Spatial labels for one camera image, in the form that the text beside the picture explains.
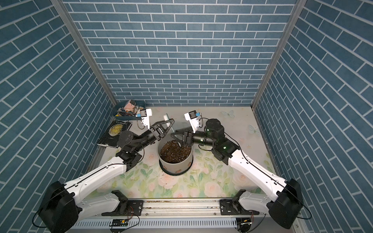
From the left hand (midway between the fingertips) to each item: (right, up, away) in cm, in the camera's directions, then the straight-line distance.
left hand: (177, 124), depth 62 cm
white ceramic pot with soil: (-4, -20, +19) cm, 28 cm away
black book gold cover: (-51, -11, +38) cm, 64 cm away
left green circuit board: (-30, -50, +10) cm, 59 cm away
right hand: (-1, -5, +2) cm, 5 cm away
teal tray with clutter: (-44, +9, +50) cm, 67 cm away
